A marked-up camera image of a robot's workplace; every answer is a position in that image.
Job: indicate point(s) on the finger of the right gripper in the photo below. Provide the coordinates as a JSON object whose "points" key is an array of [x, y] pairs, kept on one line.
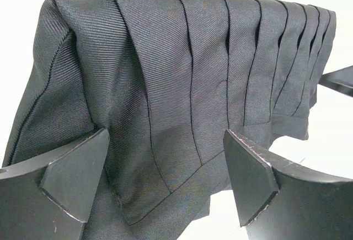
{"points": [[339, 80]]}

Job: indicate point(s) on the black pleated skirt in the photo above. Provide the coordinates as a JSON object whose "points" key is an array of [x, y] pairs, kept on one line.
{"points": [[167, 78]]}

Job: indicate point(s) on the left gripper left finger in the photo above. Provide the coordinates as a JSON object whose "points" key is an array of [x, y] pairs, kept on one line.
{"points": [[50, 196]]}

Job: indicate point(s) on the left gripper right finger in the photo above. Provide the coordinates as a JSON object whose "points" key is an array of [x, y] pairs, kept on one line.
{"points": [[279, 199]]}

